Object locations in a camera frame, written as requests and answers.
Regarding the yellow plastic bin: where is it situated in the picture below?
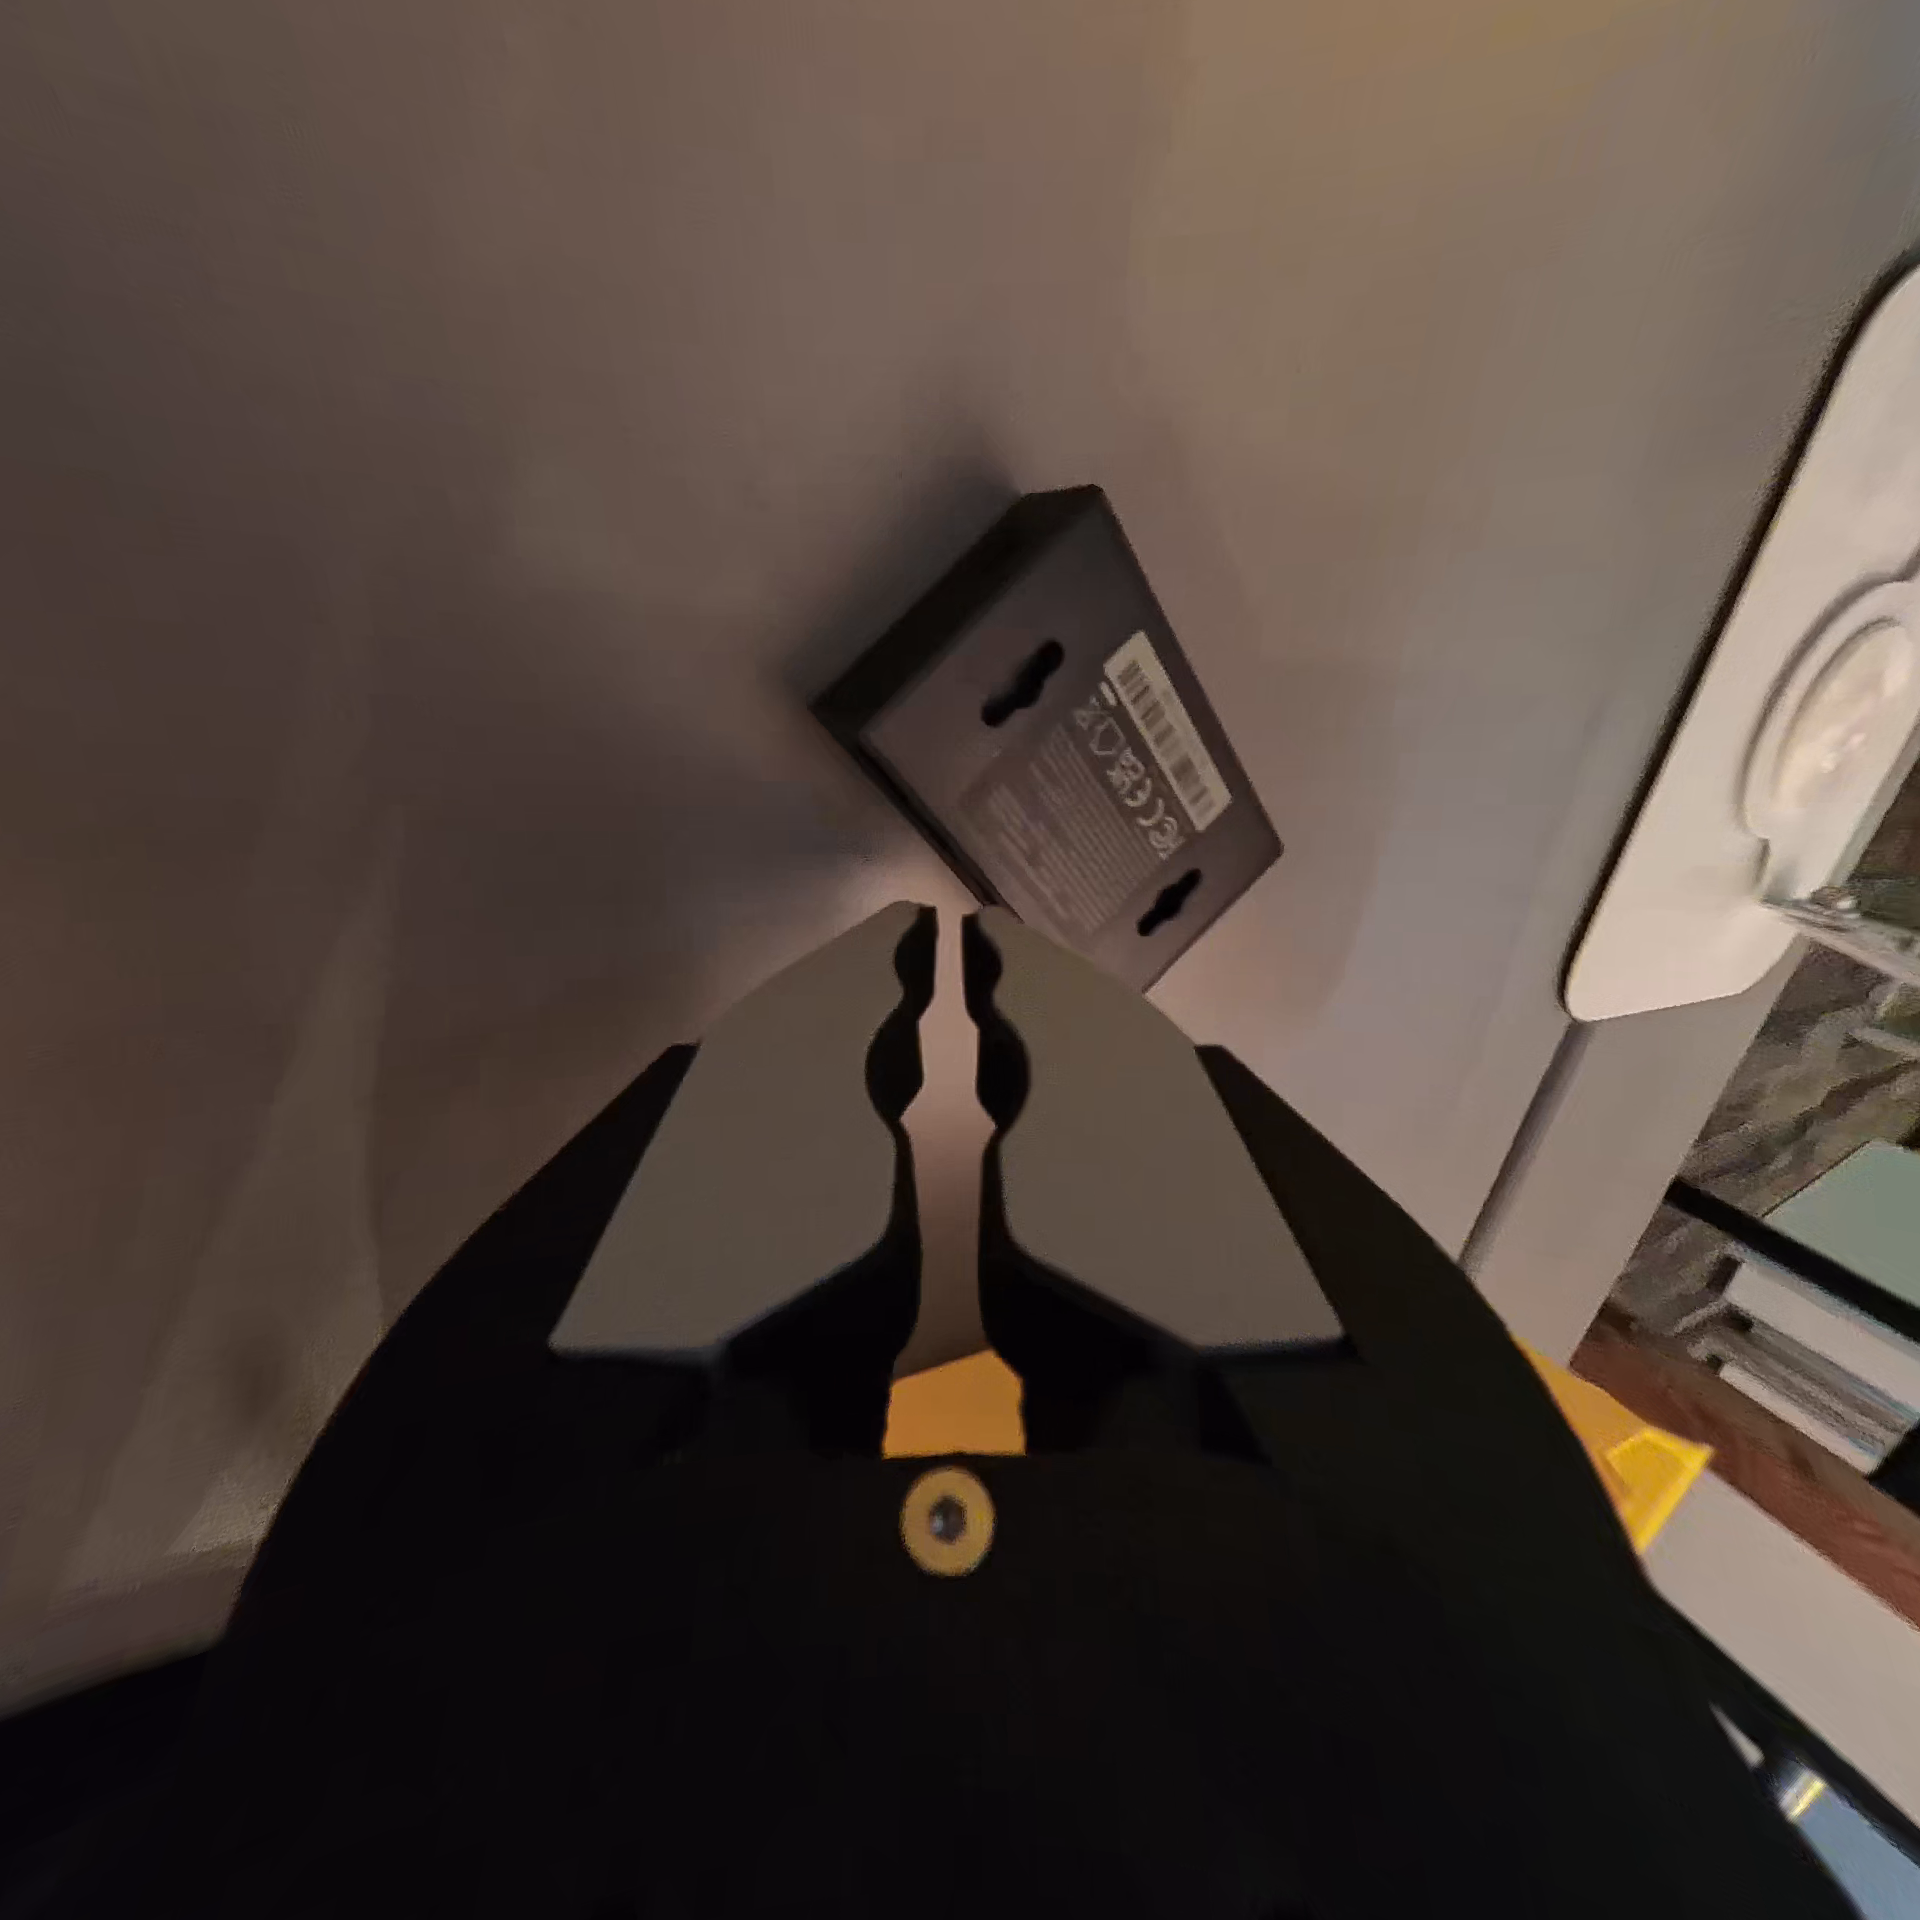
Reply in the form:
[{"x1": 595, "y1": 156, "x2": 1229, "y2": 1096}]
[{"x1": 884, "y1": 1341, "x2": 1716, "y2": 1553}]

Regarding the black ethernet switch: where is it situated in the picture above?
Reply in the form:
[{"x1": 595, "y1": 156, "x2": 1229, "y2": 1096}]
[{"x1": 811, "y1": 481, "x2": 1289, "y2": 995}]

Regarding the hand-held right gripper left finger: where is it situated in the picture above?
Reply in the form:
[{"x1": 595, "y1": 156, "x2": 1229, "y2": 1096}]
[{"x1": 548, "y1": 899, "x2": 942, "y2": 1460}]

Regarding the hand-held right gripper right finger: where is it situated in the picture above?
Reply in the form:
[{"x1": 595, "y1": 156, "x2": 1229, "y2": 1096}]
[{"x1": 961, "y1": 906, "x2": 1349, "y2": 1458}]

